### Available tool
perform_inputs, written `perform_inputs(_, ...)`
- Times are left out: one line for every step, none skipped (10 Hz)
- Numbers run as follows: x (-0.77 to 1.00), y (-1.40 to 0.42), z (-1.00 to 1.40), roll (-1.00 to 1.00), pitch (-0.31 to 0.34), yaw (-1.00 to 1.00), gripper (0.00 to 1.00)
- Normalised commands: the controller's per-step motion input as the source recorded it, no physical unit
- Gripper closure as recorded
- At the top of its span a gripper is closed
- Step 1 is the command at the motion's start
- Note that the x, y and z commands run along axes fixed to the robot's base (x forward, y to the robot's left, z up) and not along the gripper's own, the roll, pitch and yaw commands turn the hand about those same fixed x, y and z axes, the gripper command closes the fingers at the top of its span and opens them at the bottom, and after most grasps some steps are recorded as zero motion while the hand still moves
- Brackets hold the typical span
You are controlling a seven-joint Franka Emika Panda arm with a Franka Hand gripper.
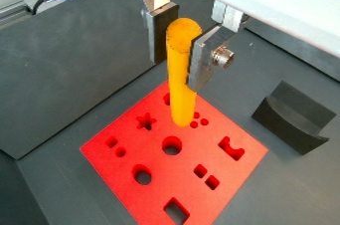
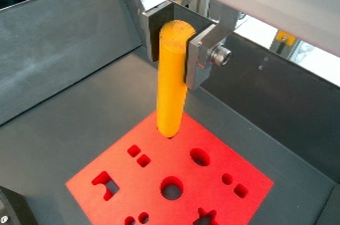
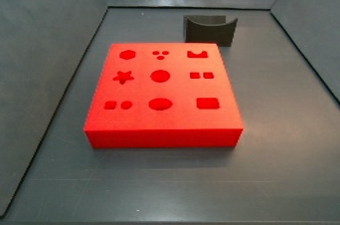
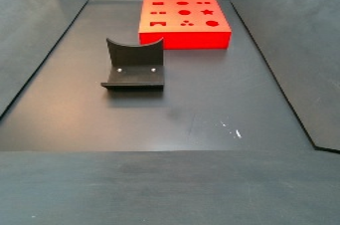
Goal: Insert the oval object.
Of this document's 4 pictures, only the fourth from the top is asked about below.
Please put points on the black curved holder stand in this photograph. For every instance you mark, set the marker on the black curved holder stand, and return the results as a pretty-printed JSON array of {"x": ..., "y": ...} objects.
[{"x": 137, "y": 66}]

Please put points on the red shape sorter block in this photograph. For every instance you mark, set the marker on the red shape sorter block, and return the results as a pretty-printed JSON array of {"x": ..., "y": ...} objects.
[{"x": 188, "y": 24}]

